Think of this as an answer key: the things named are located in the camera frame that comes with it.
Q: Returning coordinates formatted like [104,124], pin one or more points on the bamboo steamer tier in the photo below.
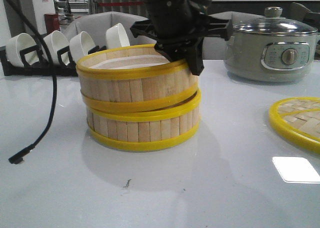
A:
[134,89]
[146,131]

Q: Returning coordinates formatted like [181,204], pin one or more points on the upper steamer liner paper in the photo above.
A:
[130,62]

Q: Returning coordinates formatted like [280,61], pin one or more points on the white bowl far left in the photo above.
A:
[15,44]

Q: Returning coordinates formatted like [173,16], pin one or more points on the grey-green electric cooking pot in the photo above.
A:
[270,58]

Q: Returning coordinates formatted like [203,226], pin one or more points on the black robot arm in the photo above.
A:
[177,5]

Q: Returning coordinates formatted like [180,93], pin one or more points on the white bowl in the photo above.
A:
[55,41]
[15,44]
[80,45]
[116,37]

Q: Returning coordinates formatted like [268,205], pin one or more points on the black dish rack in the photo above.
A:
[66,66]

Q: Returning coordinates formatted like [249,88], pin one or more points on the grey chair left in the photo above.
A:
[96,26]

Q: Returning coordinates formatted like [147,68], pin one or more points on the grey chair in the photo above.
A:
[214,48]
[96,26]

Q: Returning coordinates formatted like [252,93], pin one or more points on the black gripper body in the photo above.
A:
[180,34]

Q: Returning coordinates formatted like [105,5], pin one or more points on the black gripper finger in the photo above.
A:
[194,56]

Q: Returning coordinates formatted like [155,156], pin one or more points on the grey chair right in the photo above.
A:
[214,48]

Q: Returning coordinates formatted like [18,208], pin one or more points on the red cylinder container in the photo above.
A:
[51,22]

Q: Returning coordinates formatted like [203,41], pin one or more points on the woven bamboo steamer lid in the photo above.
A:
[297,120]

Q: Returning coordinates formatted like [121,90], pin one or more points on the glass pot lid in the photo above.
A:
[272,23]

